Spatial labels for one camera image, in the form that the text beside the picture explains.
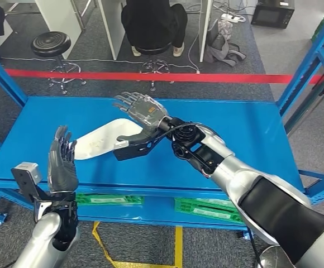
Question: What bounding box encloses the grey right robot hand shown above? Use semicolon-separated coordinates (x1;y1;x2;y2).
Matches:
113;92;172;145

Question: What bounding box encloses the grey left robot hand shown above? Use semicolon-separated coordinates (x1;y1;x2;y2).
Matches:
48;126;79;193

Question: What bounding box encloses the white curved plastic part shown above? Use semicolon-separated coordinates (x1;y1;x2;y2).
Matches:
73;118;143;161

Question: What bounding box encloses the blue metal shelf rack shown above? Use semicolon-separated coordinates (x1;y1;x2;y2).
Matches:
0;0;324;241

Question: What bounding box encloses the red barrier tape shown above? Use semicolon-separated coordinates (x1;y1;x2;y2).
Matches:
0;68;324;108

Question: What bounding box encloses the black round stool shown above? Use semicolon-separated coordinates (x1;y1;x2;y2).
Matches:
30;31;87;95
135;42;175;93

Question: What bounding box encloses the green plastic crate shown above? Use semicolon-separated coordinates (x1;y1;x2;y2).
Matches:
311;0;324;42
75;193;145;207
174;197;245;225

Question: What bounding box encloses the white desk side panel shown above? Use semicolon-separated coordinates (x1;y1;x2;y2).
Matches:
35;0;82;60
97;0;126;61
199;0;214;63

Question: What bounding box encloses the grey fabric bag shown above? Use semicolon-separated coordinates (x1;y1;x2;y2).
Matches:
204;19;247;68

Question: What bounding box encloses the yellow floor tape marking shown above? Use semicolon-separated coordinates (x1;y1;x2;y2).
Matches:
91;221;184;268

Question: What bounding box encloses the white power strip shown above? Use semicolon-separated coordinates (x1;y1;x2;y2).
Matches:
220;13;246;23

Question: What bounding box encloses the black microwave oven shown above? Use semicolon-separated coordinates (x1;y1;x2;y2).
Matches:
251;0;295;30

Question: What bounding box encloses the shiny silver round shell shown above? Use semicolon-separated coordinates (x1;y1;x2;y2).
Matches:
255;245;291;268

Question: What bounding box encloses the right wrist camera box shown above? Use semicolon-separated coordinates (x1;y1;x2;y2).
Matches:
113;135;165;162

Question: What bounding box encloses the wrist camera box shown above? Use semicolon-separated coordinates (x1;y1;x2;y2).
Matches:
11;161;51;208
113;135;165;162

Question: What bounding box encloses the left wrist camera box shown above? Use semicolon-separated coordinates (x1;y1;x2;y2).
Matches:
11;161;51;208

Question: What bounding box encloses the white floor cable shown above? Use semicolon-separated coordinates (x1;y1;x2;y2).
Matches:
0;56;199;73

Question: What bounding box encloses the dark metal rail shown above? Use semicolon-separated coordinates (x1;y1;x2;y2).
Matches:
285;74;324;134

